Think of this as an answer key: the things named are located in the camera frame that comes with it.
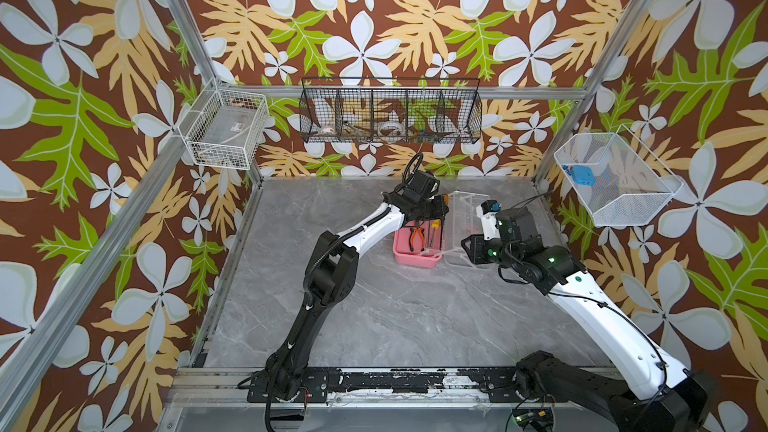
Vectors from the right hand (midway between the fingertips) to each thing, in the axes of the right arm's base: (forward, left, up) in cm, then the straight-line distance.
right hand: (464, 241), depth 76 cm
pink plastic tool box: (+14, +8, -24) cm, 29 cm away
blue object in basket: (+20, -38, +3) cm, 43 cm away
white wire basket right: (+15, -45, +6) cm, 48 cm away
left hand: (+18, 0, -7) cm, 19 cm away
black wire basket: (+45, +18, +10) cm, 50 cm away
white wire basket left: (+33, +67, +13) cm, 76 cm away
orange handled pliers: (+16, +8, -19) cm, 26 cm away
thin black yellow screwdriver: (+14, +4, -13) cm, 20 cm away
